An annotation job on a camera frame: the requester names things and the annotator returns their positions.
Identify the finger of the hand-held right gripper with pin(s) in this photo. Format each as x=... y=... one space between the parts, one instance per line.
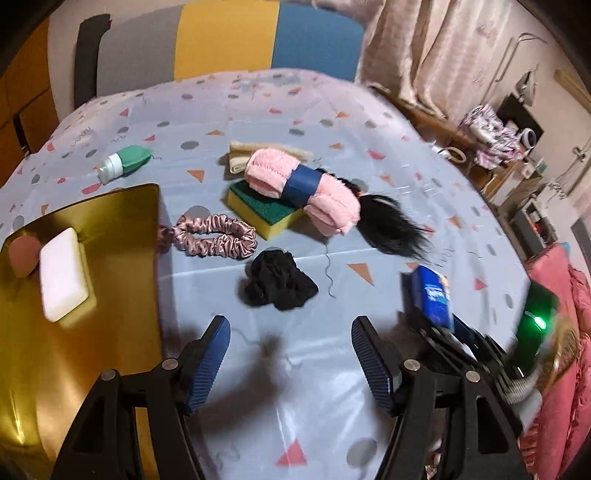
x=434 y=344
x=480 y=344

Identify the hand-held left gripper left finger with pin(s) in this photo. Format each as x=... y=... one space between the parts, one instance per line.
x=207 y=362

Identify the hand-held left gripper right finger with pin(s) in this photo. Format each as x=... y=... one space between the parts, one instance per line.
x=369 y=364

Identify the blue tissue pack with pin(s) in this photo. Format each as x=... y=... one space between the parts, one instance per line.
x=431 y=295

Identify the pink satin scrunchie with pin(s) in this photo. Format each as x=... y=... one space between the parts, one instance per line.
x=212 y=235

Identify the black hair wig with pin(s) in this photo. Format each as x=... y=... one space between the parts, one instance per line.
x=388 y=221

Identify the gold tray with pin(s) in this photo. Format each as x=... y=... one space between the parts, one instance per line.
x=106 y=258

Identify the yellow and green sponge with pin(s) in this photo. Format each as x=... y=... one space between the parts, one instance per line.
x=261 y=212

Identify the pink towel roll blue band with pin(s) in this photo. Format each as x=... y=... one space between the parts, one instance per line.
x=277 y=177

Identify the pink quilt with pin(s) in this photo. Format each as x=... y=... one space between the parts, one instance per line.
x=568 y=369

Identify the black scrunchie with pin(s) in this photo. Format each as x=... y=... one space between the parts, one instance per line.
x=277 y=281

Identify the white foam sponge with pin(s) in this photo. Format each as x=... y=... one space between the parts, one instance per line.
x=62 y=277

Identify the white round appliance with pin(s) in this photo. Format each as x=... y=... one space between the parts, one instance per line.
x=527 y=138

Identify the floral fabric bag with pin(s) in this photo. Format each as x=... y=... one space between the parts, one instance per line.
x=489 y=134

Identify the beige folded cloth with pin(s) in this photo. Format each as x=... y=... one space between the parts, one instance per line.
x=240 y=154

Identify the pink round powder puff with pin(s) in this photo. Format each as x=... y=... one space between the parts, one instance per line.
x=22 y=256

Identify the green and white bottle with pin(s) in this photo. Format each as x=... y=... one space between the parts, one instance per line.
x=122 y=162

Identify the wooden side desk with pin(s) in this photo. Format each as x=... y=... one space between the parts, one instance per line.
x=429 y=122

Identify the printed light blue tablecloth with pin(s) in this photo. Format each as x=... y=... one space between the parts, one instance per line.
x=286 y=120

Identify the beige curtain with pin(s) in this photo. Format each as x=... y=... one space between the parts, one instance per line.
x=429 y=50

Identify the wooden cabinet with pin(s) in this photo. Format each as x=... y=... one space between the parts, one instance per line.
x=27 y=106

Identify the grey yellow blue headboard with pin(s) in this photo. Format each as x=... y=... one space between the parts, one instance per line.
x=221 y=41

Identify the wall air conditioner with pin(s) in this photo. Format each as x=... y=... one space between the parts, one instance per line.
x=575 y=90

